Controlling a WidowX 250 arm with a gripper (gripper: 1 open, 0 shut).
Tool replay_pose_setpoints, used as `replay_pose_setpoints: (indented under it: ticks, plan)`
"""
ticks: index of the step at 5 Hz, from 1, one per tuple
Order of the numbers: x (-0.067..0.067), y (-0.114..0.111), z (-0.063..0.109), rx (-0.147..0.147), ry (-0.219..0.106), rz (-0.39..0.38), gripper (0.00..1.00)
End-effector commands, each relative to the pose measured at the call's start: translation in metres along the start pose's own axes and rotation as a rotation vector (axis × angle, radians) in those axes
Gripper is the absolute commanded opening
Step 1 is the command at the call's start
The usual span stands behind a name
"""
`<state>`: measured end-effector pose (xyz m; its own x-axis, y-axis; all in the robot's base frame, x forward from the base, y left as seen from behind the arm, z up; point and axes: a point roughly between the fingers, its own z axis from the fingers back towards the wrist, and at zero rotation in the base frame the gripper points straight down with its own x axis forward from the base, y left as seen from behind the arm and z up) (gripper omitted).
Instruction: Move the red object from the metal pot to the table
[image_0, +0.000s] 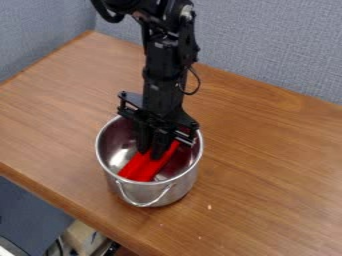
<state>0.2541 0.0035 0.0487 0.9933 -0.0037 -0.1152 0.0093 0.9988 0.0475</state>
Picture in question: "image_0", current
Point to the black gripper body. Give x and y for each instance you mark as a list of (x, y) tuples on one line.
[(158, 106)]

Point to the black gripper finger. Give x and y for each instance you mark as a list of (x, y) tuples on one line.
[(162, 141), (144, 137)]

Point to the red block object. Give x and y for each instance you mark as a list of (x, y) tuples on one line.
[(142, 167)]

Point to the metal pot with handle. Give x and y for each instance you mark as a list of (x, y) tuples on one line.
[(116, 148)]

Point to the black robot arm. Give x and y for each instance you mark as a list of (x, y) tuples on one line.
[(168, 23)]

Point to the beige box under table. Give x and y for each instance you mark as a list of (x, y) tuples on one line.
[(83, 238)]

